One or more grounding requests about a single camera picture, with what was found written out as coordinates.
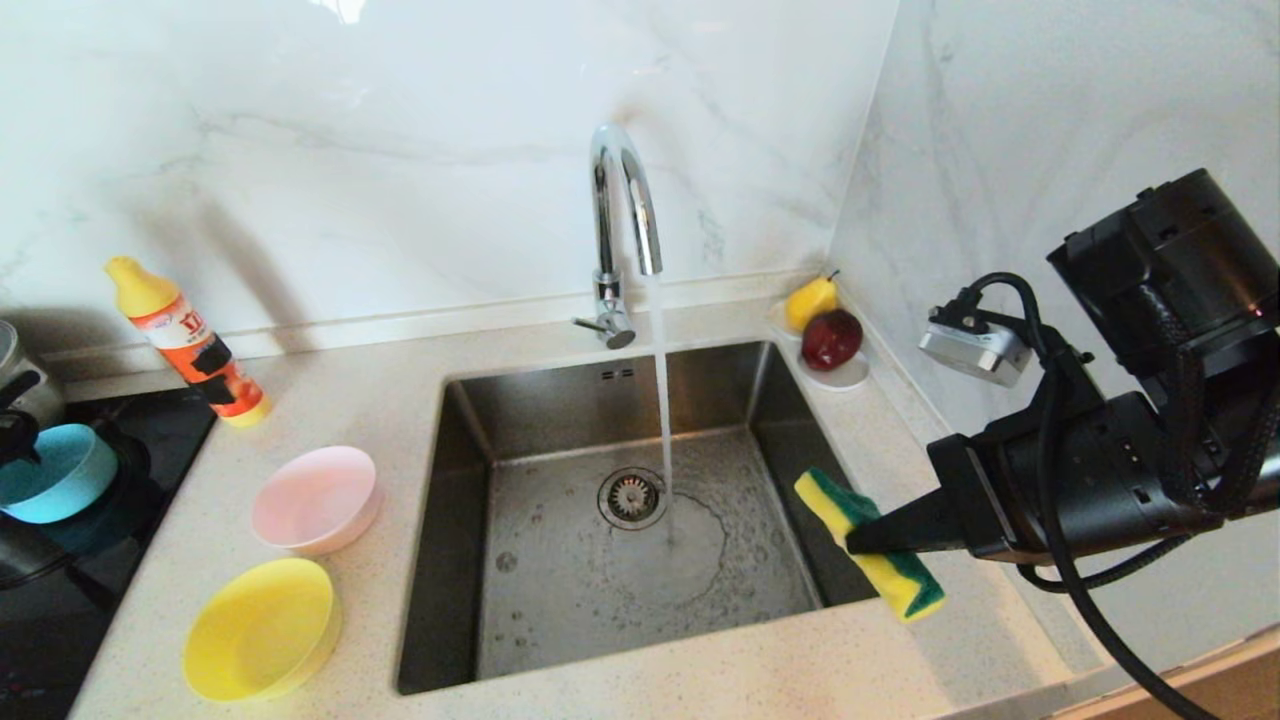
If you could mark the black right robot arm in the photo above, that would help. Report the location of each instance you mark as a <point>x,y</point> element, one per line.
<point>1170,420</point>

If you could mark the pink plastic bowl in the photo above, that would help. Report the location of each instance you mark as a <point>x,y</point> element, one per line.
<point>315,505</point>

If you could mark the steel pot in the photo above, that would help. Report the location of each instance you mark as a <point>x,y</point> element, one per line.
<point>25,350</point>

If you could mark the blue plastic bowl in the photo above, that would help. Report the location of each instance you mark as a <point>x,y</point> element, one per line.
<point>60,480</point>

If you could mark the small white dish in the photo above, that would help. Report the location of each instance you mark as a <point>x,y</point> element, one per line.
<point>847,378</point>

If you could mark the stainless steel sink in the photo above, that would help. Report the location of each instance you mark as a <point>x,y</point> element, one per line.
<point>560,600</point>

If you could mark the green and yellow sponge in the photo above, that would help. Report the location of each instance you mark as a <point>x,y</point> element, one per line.
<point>905,585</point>

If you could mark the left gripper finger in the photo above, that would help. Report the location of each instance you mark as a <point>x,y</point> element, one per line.
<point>15,435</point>

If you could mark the black induction cooktop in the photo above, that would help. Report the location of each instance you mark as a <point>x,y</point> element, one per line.
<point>90,620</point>

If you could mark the orange dish soap bottle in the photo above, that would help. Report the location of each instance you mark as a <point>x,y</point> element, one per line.
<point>185,335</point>

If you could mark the metal sink drain strainer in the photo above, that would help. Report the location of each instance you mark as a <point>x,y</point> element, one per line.
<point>630,498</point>

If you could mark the yellow plastic bowl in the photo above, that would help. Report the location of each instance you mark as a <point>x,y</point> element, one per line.
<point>262,632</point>

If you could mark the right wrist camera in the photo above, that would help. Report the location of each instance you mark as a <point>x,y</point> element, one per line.
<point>975,345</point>

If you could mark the red apple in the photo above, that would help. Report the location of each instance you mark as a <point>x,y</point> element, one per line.
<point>832,340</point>

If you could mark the yellow pear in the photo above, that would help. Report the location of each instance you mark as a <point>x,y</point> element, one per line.
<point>810,303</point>

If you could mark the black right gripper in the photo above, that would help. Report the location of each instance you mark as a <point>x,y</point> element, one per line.
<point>995,500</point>

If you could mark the chrome gooseneck faucet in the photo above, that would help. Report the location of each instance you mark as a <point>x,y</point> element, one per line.
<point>603,230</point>

